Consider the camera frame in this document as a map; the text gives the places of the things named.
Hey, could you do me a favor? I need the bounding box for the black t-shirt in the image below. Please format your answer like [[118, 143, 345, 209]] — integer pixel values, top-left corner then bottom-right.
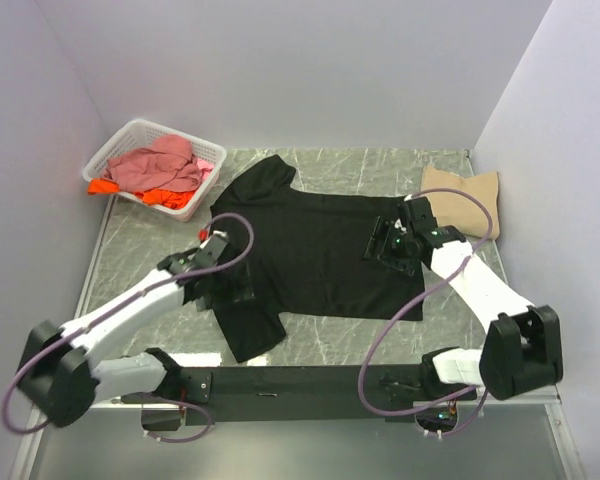
[[210, 155, 424, 363]]

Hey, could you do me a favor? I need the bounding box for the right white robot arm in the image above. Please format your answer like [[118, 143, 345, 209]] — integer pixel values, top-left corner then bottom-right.
[[364, 196, 564, 400]]

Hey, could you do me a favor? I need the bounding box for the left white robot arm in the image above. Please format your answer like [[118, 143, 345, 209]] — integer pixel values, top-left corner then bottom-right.
[[15, 232, 248, 427]]

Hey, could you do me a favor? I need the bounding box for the folded tan t-shirt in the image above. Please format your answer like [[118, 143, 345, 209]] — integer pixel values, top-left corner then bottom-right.
[[421, 166, 500, 240]]

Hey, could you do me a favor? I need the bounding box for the orange t-shirt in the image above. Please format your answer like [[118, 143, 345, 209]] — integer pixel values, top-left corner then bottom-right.
[[87, 179, 196, 210]]

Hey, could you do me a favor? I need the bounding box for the pink t-shirt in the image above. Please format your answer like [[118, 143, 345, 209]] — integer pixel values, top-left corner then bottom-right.
[[100, 134, 214, 193]]

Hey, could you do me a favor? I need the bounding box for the white plastic basket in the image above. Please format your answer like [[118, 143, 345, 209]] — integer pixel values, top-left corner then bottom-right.
[[82, 119, 227, 222]]

